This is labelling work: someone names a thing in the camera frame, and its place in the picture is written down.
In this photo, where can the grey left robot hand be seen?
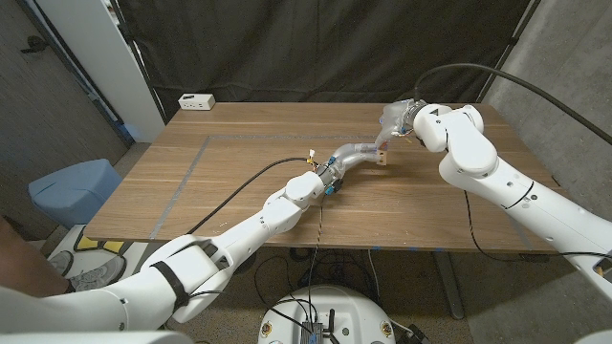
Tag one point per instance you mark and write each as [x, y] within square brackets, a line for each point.
[346, 155]

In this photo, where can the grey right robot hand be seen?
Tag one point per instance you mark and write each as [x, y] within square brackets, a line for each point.
[396, 117]

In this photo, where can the small wooden block with holes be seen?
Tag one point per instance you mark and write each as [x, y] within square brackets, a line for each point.
[381, 157]

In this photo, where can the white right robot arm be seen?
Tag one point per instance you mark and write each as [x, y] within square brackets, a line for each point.
[502, 186]

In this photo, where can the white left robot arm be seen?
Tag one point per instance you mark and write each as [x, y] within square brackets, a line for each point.
[215, 248]

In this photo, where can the black backdrop curtain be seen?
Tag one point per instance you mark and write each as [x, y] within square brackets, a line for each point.
[311, 48]

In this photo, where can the black backdrop stand pole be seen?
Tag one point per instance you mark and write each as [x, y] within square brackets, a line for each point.
[507, 48]
[138, 62]

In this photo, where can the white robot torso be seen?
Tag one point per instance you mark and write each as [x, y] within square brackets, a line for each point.
[344, 306]

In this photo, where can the white power strip box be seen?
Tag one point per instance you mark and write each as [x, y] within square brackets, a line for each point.
[196, 101]

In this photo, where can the grey table leg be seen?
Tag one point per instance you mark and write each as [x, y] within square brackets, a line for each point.
[449, 286]

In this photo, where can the black antenna on torso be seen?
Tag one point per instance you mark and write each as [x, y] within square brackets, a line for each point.
[331, 322]

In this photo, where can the grey electronics box on torso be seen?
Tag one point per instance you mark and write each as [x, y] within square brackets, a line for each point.
[311, 333]

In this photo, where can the black connector beside torso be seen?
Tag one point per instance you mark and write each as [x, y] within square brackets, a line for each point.
[416, 336]

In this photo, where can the white cabinet panel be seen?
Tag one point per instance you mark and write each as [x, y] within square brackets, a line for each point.
[105, 62]

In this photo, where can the grey sneaker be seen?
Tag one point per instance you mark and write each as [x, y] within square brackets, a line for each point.
[59, 263]
[98, 274]

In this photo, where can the blue-grey padded stool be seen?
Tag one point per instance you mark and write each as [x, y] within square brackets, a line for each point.
[72, 191]

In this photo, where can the person's bare leg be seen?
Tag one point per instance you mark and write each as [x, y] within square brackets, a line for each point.
[24, 267]

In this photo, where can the dark door frame rail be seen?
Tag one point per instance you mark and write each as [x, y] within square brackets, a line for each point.
[95, 97]

